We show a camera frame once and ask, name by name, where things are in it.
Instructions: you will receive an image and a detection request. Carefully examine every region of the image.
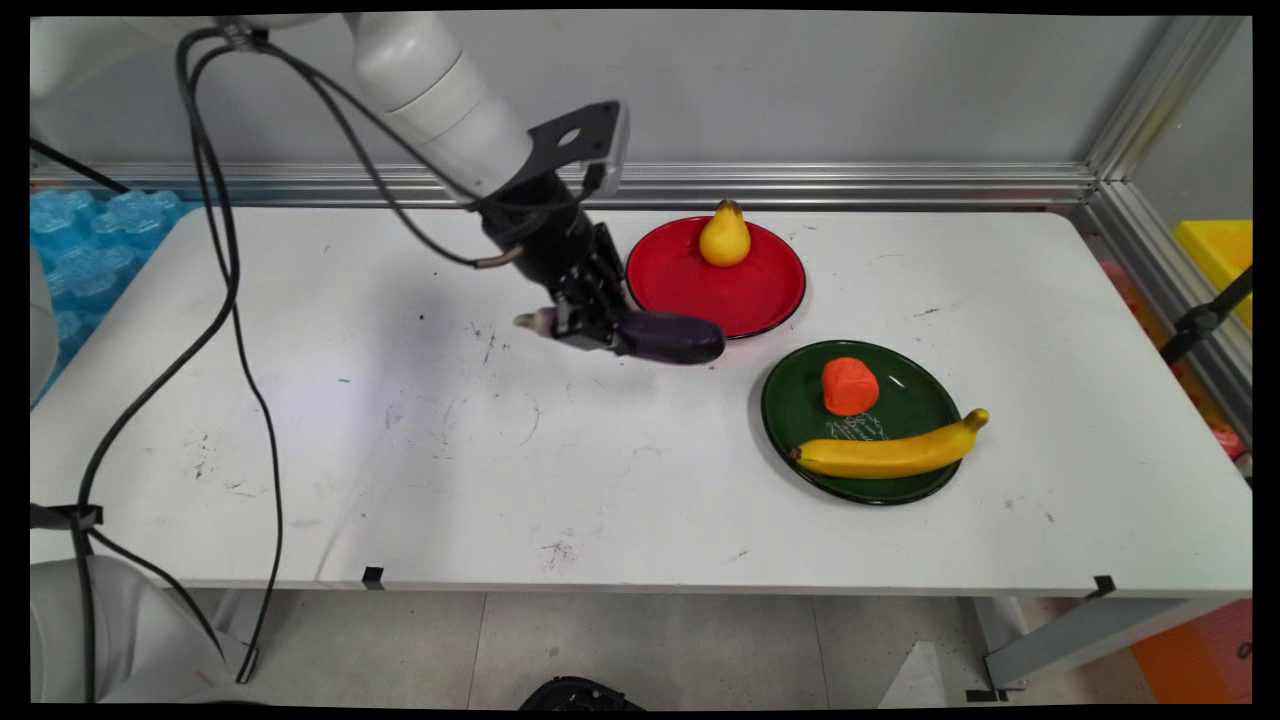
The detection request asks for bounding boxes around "orange box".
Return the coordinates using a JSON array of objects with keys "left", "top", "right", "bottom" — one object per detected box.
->
[{"left": 1130, "top": 600, "right": 1253, "bottom": 705}]

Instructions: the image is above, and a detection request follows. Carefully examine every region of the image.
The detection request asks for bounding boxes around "thin black cable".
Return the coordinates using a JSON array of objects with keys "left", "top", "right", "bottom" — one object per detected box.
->
[{"left": 185, "top": 40, "right": 286, "bottom": 686}]

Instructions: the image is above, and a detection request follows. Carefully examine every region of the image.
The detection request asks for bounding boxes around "orange toy carrot chunk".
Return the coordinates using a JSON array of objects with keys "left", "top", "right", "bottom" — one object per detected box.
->
[{"left": 822, "top": 357, "right": 881, "bottom": 417}]

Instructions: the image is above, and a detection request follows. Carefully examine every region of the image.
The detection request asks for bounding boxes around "yellow toy banana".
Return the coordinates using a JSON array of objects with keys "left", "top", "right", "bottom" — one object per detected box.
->
[{"left": 790, "top": 408, "right": 991, "bottom": 480}]

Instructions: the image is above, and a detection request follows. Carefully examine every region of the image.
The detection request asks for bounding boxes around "long aluminium frame rail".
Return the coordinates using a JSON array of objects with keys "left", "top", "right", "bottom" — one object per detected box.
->
[{"left": 30, "top": 162, "right": 1099, "bottom": 211}]

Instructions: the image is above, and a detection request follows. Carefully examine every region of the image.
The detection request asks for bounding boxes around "aluminium side frame rail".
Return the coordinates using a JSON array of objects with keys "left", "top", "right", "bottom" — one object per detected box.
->
[{"left": 1085, "top": 180, "right": 1253, "bottom": 451}]

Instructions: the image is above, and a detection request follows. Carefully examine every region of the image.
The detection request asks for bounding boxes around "grey metal table leg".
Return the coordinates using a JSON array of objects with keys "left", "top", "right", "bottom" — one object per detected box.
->
[{"left": 965, "top": 597, "right": 1226, "bottom": 703}]

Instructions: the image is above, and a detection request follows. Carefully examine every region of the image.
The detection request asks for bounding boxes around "dark green round plate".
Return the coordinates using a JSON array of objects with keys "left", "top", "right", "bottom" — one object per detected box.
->
[{"left": 760, "top": 340, "right": 966, "bottom": 506}]

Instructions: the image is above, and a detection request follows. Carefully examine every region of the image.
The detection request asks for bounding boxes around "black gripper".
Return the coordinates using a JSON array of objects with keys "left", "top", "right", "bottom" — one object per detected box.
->
[{"left": 478, "top": 172, "right": 635, "bottom": 356}]

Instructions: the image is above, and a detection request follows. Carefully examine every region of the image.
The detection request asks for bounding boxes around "black cable strap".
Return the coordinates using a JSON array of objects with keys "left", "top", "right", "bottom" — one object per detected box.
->
[{"left": 30, "top": 502, "right": 104, "bottom": 533}]

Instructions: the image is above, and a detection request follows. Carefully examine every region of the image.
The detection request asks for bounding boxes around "purple toy eggplant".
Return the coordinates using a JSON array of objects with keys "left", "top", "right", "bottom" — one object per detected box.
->
[{"left": 513, "top": 307, "right": 727, "bottom": 365}]

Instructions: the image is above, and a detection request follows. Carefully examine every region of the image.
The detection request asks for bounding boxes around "thick black cable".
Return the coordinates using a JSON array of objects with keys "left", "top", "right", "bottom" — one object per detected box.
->
[{"left": 30, "top": 25, "right": 263, "bottom": 703}]

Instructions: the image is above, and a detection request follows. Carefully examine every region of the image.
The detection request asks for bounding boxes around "yellow plastic box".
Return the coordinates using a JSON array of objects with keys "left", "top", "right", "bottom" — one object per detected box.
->
[{"left": 1172, "top": 219, "right": 1253, "bottom": 331}]

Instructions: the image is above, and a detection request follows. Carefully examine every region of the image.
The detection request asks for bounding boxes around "blue bubble wrap sheet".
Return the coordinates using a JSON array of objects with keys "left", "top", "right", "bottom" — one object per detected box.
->
[{"left": 30, "top": 188, "right": 191, "bottom": 401}]

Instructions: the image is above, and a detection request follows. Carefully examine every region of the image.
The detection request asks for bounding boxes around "yellow toy pear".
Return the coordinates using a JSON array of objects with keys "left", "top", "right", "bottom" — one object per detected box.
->
[{"left": 698, "top": 199, "right": 752, "bottom": 268}]

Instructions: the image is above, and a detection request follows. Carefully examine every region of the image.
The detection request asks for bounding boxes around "slanted aluminium frame post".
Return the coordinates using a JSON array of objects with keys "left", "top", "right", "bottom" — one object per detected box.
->
[{"left": 1085, "top": 15, "right": 1246, "bottom": 183}]

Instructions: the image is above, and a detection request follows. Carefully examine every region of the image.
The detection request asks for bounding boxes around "red round plate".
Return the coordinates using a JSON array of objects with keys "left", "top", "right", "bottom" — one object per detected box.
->
[{"left": 625, "top": 215, "right": 807, "bottom": 341}]

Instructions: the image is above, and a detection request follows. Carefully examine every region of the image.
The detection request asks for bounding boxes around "black round floor object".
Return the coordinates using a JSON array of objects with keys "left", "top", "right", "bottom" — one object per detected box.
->
[{"left": 518, "top": 676, "right": 646, "bottom": 712}]

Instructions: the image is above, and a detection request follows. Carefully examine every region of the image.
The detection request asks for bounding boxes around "black stand clamp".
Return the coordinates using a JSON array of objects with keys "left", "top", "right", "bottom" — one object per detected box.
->
[{"left": 1160, "top": 265, "right": 1253, "bottom": 367}]

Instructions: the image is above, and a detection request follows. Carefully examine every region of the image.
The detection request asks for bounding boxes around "white table leg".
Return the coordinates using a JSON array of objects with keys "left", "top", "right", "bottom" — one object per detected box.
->
[{"left": 205, "top": 589, "right": 273, "bottom": 683}]

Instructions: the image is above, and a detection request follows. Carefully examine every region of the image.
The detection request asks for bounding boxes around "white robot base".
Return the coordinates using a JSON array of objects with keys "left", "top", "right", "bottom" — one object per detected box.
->
[{"left": 30, "top": 552, "right": 256, "bottom": 705}]

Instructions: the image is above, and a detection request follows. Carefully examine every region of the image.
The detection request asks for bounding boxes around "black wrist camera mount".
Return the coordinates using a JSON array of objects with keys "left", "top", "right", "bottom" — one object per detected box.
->
[{"left": 526, "top": 99, "right": 632, "bottom": 199}]

